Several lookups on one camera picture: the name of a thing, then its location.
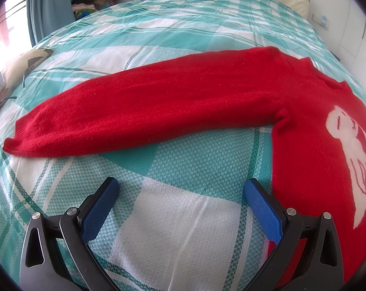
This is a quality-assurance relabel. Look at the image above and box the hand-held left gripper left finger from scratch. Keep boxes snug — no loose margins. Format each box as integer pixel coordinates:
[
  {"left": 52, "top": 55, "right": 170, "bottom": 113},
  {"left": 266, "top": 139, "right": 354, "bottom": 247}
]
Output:
[{"left": 19, "top": 177, "right": 120, "bottom": 291}]

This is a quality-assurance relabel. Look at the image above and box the teal white plaid blanket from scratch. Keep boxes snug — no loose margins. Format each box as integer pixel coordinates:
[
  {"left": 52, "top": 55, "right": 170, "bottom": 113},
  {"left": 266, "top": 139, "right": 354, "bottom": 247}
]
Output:
[{"left": 0, "top": 0, "right": 366, "bottom": 291}]

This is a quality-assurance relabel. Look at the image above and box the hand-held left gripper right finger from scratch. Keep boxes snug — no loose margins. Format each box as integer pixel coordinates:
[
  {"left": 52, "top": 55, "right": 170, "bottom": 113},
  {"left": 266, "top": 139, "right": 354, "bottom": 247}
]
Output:
[{"left": 244, "top": 178, "right": 345, "bottom": 291}]

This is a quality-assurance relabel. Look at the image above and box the red cloth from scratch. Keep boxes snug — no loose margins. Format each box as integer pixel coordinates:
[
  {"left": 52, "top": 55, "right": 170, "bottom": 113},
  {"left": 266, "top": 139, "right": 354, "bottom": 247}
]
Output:
[{"left": 0, "top": 21, "right": 11, "bottom": 44}]

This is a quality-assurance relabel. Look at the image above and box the white wall socket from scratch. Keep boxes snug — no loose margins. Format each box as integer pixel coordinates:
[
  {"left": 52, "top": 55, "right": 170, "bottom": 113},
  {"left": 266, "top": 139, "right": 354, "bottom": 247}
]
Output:
[{"left": 312, "top": 14, "right": 330, "bottom": 30}]

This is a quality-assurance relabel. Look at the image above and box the blue curtain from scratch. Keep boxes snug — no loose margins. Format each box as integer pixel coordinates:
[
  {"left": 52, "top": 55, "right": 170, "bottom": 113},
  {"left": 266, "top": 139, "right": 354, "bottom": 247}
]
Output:
[{"left": 27, "top": 0, "right": 76, "bottom": 47}]

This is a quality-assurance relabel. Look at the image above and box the red sweater with white figure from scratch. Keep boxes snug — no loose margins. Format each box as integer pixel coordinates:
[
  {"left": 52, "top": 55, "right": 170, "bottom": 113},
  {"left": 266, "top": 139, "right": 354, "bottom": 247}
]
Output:
[{"left": 3, "top": 46, "right": 366, "bottom": 282}]

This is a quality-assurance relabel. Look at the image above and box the beige printed cushion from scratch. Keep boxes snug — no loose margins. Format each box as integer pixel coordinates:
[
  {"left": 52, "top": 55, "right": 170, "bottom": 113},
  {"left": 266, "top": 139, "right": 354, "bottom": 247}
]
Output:
[{"left": 0, "top": 48, "right": 54, "bottom": 113}]

